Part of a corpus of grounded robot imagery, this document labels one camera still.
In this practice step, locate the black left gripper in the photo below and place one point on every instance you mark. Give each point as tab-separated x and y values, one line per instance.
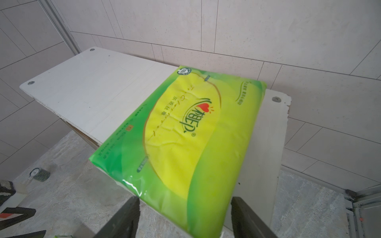
12	216

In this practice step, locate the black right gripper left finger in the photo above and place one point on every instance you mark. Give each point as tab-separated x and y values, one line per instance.
124	224

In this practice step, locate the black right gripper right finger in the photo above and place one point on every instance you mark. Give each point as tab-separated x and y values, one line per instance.
246	223

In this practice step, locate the green tissue pack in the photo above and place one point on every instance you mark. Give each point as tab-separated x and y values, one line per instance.
182	149

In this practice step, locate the white two-tier metal shelf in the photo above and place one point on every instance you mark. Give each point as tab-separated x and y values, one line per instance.
95	91

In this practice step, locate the aluminium corner frame post right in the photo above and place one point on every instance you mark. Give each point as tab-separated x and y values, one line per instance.
363	210

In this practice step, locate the aluminium corner frame post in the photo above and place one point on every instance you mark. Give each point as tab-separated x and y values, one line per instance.
55	18
363	210

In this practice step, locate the aluminium corner frame post left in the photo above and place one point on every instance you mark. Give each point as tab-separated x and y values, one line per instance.
55	18

